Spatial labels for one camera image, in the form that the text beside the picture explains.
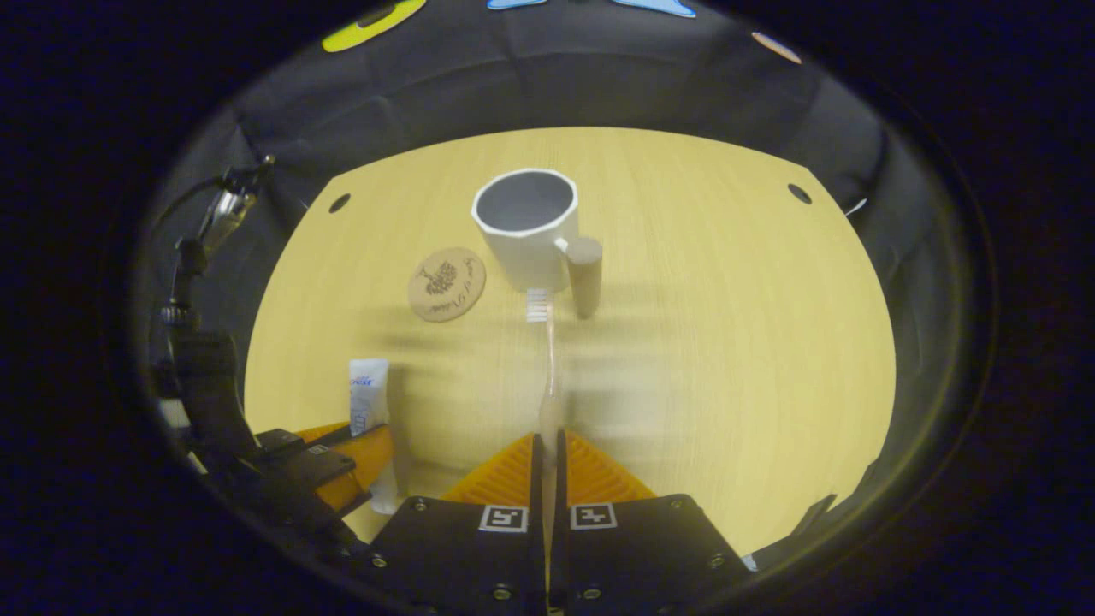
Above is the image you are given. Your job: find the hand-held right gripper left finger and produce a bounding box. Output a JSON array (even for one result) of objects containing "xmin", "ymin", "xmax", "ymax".
[{"xmin": 364, "ymin": 432, "xmax": 548, "ymax": 616}]

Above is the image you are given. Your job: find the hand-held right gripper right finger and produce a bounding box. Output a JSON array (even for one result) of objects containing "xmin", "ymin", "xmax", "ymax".
[{"xmin": 552, "ymin": 428, "xmax": 758, "ymax": 616}]

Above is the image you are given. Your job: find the beige toothbrush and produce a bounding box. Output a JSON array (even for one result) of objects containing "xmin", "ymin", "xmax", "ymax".
[{"xmin": 525, "ymin": 288, "xmax": 567, "ymax": 557}]

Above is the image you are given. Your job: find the white toothpaste tube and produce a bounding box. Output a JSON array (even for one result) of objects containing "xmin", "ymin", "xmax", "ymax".
[{"xmin": 348, "ymin": 358, "xmax": 400, "ymax": 516}]

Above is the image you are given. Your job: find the round cork coaster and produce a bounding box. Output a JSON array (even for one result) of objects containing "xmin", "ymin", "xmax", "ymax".
[{"xmin": 407, "ymin": 247, "xmax": 488, "ymax": 323}]

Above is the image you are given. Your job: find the white cup with wooden handle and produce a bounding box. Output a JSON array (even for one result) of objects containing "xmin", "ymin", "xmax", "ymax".
[{"xmin": 471, "ymin": 169, "xmax": 604, "ymax": 320}]

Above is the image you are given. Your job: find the light wooden desktop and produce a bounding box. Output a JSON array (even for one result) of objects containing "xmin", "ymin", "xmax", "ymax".
[{"xmin": 244, "ymin": 127, "xmax": 897, "ymax": 557}]

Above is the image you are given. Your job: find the black clamp stand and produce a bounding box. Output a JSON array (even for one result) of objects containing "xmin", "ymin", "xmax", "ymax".
[{"xmin": 154, "ymin": 154, "xmax": 276, "ymax": 330}]

